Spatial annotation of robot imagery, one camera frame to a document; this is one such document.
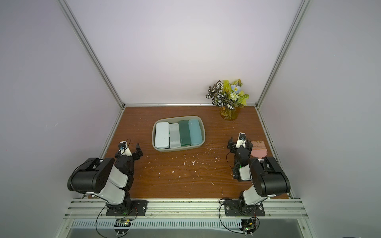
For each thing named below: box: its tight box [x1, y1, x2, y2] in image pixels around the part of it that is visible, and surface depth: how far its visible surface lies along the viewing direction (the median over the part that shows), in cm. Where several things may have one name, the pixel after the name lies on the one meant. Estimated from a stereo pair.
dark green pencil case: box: [178, 119, 191, 147], surface depth 100 cm
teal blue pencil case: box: [188, 119, 203, 146], surface depth 102 cm
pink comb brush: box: [250, 140, 268, 160], surface depth 97 cm
